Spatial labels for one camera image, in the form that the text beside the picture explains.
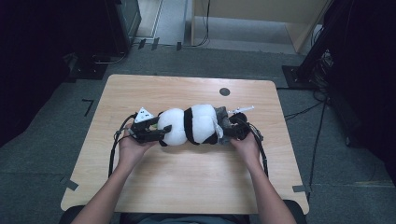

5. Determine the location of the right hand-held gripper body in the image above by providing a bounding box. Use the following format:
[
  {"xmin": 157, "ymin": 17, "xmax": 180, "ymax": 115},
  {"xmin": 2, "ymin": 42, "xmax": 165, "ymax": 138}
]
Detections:
[{"xmin": 224, "ymin": 105, "xmax": 255, "ymax": 140}]

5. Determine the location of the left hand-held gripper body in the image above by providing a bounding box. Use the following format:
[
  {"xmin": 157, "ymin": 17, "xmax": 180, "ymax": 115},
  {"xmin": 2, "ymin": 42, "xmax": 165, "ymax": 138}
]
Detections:
[{"xmin": 130, "ymin": 106, "xmax": 157, "ymax": 144}]

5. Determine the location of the black and white panda plush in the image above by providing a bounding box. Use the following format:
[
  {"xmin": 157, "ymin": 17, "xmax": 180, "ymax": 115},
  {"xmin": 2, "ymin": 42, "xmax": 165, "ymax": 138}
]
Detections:
[{"xmin": 155, "ymin": 104, "xmax": 226, "ymax": 147}]

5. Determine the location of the person's left hand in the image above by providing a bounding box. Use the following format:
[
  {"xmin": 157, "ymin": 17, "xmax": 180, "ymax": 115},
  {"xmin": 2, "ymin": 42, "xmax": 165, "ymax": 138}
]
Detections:
[{"xmin": 118, "ymin": 129, "xmax": 158, "ymax": 172}]

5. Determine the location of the person's right hand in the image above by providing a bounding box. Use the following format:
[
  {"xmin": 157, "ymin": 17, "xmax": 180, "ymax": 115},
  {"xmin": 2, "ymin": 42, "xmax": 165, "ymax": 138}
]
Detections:
[{"xmin": 230, "ymin": 132, "xmax": 262, "ymax": 172}]

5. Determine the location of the black angled floor tape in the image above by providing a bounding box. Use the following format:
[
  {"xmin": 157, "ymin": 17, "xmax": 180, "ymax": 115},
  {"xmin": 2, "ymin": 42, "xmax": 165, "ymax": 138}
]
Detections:
[{"xmin": 81, "ymin": 98, "xmax": 94, "ymax": 118}]

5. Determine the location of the black flat stand base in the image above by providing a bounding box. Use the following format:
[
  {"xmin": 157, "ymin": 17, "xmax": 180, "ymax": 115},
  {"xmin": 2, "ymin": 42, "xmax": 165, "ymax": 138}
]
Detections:
[{"xmin": 68, "ymin": 52, "xmax": 108, "ymax": 80}]

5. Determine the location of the grey tape piece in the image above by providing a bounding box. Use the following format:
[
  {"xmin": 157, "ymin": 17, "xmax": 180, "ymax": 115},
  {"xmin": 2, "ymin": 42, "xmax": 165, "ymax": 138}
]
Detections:
[
  {"xmin": 292, "ymin": 184, "xmax": 312, "ymax": 193},
  {"xmin": 60, "ymin": 176, "xmax": 79, "ymax": 191}
]

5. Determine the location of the person's grey clothing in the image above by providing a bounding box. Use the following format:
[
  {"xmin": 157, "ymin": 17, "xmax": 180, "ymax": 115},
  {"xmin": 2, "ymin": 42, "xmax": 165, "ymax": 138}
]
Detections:
[{"xmin": 120, "ymin": 214, "xmax": 250, "ymax": 224}]

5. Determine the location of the black cabinet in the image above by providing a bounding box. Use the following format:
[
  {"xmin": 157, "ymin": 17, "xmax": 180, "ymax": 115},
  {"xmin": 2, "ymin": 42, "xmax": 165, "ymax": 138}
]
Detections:
[{"xmin": 102, "ymin": 0, "xmax": 143, "ymax": 55}]

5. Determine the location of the black metal stand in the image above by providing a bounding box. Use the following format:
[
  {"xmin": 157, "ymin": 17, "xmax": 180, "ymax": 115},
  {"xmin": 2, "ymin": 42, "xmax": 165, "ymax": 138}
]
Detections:
[{"xmin": 281, "ymin": 0, "xmax": 344, "ymax": 91}]

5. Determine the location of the light wooden cabinet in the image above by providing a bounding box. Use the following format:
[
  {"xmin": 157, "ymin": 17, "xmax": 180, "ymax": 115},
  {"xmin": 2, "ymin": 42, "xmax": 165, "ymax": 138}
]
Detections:
[{"xmin": 190, "ymin": 0, "xmax": 331, "ymax": 54}]

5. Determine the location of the grey strap loop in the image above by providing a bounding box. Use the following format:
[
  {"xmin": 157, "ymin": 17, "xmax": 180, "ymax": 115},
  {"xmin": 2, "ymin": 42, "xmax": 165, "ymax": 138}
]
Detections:
[{"xmin": 250, "ymin": 123, "xmax": 265, "ymax": 142}]

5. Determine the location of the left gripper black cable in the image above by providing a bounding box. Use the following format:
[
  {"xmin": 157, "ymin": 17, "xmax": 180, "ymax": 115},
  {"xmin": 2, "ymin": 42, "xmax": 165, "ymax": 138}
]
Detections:
[{"xmin": 107, "ymin": 113, "xmax": 138, "ymax": 178}]

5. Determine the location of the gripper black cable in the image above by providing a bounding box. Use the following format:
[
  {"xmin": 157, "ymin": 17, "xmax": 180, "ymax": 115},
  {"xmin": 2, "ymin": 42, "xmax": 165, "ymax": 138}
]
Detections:
[
  {"xmin": 246, "ymin": 122, "xmax": 269, "ymax": 178},
  {"xmin": 107, "ymin": 113, "xmax": 138, "ymax": 178}
]

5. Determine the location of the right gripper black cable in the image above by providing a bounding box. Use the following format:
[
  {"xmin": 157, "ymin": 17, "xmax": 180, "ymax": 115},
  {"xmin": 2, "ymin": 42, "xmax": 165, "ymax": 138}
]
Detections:
[{"xmin": 246, "ymin": 122, "xmax": 269, "ymax": 178}]

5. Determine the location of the long black floor cable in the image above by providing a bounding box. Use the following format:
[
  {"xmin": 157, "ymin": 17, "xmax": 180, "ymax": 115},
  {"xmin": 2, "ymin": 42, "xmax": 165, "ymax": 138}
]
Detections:
[{"xmin": 307, "ymin": 99, "xmax": 328, "ymax": 188}]

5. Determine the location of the tangle of black cables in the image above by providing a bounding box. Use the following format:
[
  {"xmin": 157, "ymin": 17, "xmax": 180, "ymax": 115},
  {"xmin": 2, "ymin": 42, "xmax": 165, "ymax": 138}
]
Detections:
[{"xmin": 311, "ymin": 49, "xmax": 334, "ymax": 102}]

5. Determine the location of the black hanging cable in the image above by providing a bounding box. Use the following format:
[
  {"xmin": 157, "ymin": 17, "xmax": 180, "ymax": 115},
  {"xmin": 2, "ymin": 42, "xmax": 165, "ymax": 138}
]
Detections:
[{"xmin": 192, "ymin": 0, "xmax": 211, "ymax": 48}]

